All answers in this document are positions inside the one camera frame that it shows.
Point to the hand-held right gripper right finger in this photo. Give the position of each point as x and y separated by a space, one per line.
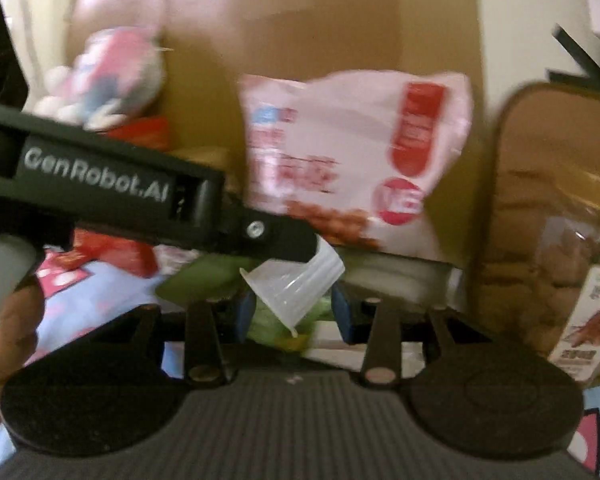
342 317

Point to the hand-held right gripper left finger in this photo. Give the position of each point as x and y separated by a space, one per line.
245 316

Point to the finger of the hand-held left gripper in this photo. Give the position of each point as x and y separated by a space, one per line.
275 235

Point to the clear plastic cup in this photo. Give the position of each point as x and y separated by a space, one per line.
295 290

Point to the person's left hand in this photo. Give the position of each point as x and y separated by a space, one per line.
10 345

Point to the green packet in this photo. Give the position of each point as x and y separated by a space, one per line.
205 275

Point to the red gift bag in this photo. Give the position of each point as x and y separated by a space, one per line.
120 255

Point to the pink grey plush toy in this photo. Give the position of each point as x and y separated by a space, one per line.
112 72

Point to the pink snack bag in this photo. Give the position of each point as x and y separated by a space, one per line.
350 150

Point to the printed bed sheet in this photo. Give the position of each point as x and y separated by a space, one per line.
95 306

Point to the large gold-lidded nut jar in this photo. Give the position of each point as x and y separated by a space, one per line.
530 270

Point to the wooden board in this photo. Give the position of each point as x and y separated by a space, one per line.
305 20

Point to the brown seat cushion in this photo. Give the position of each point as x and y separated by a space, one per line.
555 125

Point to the black tape strip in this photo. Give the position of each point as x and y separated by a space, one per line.
582 57

